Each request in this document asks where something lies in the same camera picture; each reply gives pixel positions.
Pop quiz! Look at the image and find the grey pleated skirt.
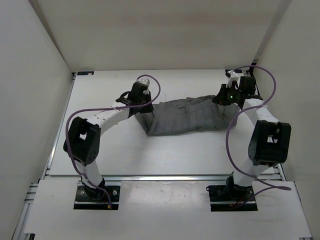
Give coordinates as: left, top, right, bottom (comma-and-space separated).
135, 95, 240, 137

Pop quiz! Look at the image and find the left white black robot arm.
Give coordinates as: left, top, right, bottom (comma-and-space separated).
63, 78, 154, 201

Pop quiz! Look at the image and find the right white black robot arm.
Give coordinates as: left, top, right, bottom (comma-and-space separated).
212, 71, 292, 200

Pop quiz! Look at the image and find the right blue label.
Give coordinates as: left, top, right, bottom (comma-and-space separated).
225, 69, 243, 74

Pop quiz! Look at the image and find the blue label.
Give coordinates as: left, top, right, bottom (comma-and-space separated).
225, 69, 243, 74
77, 71, 95, 76

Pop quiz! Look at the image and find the left blue label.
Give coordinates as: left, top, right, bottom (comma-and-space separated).
77, 71, 95, 76

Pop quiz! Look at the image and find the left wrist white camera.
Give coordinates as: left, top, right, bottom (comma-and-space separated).
136, 78, 150, 87

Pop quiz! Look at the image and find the wrist white camera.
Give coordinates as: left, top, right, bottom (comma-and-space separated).
136, 78, 150, 87
225, 70, 241, 88

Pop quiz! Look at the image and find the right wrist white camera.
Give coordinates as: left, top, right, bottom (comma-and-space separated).
225, 70, 241, 88

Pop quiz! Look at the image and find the right aluminium frame rail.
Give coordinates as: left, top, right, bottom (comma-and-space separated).
243, 70, 313, 238

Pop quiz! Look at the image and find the aluminium frame rail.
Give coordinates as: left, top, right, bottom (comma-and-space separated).
243, 70, 313, 238
11, 72, 77, 240

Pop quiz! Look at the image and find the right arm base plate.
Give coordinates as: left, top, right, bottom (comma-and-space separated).
206, 177, 258, 212

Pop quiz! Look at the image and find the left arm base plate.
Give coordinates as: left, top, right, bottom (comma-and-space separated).
73, 181, 121, 211

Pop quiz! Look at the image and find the aluminium front rail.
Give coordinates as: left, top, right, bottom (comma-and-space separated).
42, 173, 282, 182

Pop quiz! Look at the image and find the left aluminium frame rail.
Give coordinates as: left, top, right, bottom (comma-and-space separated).
11, 72, 77, 240

